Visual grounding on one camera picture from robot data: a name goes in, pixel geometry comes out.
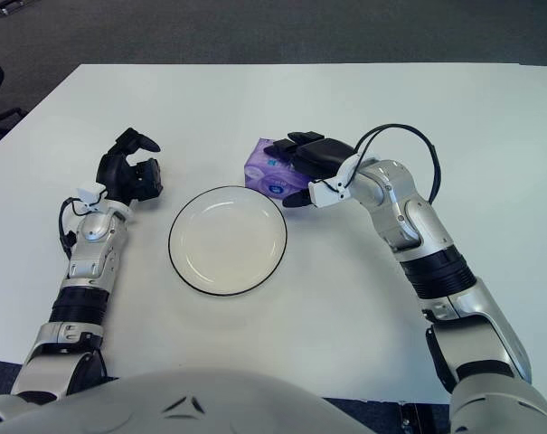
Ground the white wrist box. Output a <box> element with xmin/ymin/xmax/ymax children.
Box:
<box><xmin>76</xmin><ymin>180</ymin><xmax>107</xmax><ymax>212</ymax></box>
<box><xmin>307</xmin><ymin>156</ymin><xmax>378</xmax><ymax>209</ymax></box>

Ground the white plate with black rim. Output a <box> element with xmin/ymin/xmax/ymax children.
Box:
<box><xmin>167</xmin><ymin>185</ymin><xmax>288</xmax><ymax>297</ymax></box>

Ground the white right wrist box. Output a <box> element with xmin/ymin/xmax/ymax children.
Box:
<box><xmin>307</xmin><ymin>156</ymin><xmax>378</xmax><ymax>209</ymax></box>

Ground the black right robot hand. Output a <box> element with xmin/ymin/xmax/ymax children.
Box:
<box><xmin>263</xmin><ymin>130</ymin><xmax>356</xmax><ymax>209</ymax></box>

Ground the grey robot torso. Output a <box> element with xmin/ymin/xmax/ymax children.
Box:
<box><xmin>0</xmin><ymin>368</ymin><xmax>455</xmax><ymax>434</ymax></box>

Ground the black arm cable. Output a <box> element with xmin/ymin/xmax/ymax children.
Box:
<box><xmin>58</xmin><ymin>197</ymin><xmax>90</xmax><ymax>261</ymax></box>
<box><xmin>354</xmin><ymin>124</ymin><xmax>440</xmax><ymax>203</ymax></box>

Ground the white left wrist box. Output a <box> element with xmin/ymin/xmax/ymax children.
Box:
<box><xmin>76</xmin><ymin>180</ymin><xmax>107</xmax><ymax>212</ymax></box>

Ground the purple tissue paper pack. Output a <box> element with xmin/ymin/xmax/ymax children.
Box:
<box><xmin>244</xmin><ymin>137</ymin><xmax>310</xmax><ymax>200</ymax></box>

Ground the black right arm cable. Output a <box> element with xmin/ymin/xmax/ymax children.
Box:
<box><xmin>354</xmin><ymin>124</ymin><xmax>440</xmax><ymax>203</ymax></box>

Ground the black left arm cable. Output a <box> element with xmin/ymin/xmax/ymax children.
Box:
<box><xmin>58</xmin><ymin>197</ymin><xmax>90</xmax><ymax>261</ymax></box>

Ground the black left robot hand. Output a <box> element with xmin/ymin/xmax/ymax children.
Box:
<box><xmin>95</xmin><ymin>127</ymin><xmax>165</xmax><ymax>204</ymax></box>

